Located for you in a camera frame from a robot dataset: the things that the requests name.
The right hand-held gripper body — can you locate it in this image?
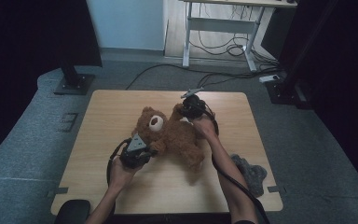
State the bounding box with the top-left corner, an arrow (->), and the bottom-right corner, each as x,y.
180,87 -> 207,120

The black stand with base plate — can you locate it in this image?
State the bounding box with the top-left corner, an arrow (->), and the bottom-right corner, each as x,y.
53,59 -> 96,96
265,0 -> 339,110

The brown teddy bear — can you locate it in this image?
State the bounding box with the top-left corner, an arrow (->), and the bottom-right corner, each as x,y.
132,104 -> 207,173

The tangle of black cables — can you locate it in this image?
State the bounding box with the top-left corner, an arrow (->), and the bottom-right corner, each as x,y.
188,3 -> 278,64

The right hand-held gripper black cable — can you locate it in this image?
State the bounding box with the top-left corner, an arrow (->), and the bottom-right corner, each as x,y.
195,102 -> 272,224

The person's left hand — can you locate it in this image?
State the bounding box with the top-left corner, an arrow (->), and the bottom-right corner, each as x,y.
109,154 -> 145,191

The long black floor cable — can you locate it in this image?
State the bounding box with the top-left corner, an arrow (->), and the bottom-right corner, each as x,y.
125,63 -> 282,91

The black chair armrest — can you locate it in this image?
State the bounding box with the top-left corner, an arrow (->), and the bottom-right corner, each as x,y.
53,199 -> 91,224

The person's right hand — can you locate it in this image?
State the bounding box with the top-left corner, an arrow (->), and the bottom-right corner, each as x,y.
191,114 -> 219,142

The black curtain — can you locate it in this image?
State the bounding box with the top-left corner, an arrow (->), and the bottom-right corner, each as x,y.
0,0 -> 103,169
262,0 -> 358,202

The white desk frame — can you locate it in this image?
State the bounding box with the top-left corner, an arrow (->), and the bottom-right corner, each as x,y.
180,0 -> 298,73

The grey cloth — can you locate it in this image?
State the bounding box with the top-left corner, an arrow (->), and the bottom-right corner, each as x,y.
229,153 -> 268,198

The hand-held gripper black cable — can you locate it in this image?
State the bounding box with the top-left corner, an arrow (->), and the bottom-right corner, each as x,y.
105,137 -> 133,217
195,102 -> 272,224

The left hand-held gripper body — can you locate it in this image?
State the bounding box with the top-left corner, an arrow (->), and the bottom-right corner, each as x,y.
118,133 -> 152,170

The left hand-held gripper black cable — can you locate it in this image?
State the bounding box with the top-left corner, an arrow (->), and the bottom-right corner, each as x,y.
105,137 -> 133,217

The white power strip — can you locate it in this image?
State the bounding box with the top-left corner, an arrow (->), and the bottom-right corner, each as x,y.
258,74 -> 281,84

